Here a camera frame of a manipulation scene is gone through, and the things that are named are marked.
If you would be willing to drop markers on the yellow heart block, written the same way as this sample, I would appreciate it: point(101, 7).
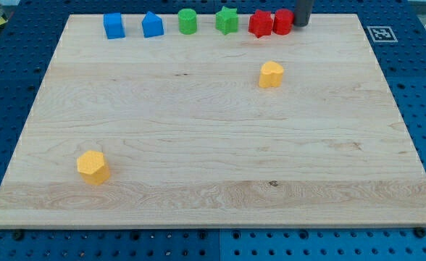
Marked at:
point(271, 75)

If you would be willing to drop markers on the light wooden board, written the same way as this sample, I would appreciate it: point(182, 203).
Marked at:
point(192, 141)

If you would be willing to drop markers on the green star block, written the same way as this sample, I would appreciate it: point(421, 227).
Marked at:
point(226, 20)

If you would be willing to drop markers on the green cylinder block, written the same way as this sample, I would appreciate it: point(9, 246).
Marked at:
point(187, 21)

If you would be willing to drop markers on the red star block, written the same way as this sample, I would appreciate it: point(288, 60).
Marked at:
point(261, 23)

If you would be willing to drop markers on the blue pentagon house block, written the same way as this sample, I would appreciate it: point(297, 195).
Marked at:
point(152, 25)

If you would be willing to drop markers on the yellow hexagon block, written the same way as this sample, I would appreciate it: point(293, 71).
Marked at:
point(93, 167)

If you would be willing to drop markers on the red cylinder block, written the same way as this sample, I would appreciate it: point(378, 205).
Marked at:
point(283, 22)

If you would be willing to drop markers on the blue cube block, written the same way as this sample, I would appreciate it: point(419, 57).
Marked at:
point(113, 25)

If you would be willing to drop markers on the grey cylindrical pointer tool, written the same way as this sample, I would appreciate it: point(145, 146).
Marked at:
point(302, 12)

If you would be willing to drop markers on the white fiducial marker tag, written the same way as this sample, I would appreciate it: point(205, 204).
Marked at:
point(382, 34)

